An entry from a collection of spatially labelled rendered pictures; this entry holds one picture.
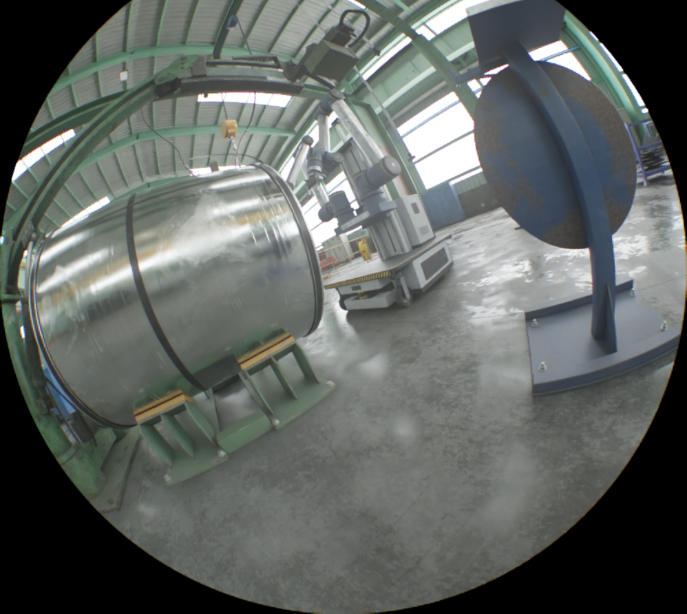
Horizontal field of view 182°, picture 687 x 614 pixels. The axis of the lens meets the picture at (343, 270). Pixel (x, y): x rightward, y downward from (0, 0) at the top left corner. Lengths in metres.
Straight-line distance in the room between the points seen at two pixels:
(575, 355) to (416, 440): 0.59
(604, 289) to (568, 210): 0.27
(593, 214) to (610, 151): 0.28
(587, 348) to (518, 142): 0.71
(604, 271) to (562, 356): 0.30
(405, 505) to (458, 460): 0.17
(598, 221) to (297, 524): 1.15
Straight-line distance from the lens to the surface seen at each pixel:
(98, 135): 1.36
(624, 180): 0.96
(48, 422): 1.55
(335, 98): 2.11
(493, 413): 0.73
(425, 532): 0.59
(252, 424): 1.02
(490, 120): 0.82
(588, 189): 0.76
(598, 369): 0.77
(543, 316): 1.10
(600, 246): 0.79
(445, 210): 10.51
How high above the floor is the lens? 0.57
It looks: 4 degrees down
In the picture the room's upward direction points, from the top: 22 degrees counter-clockwise
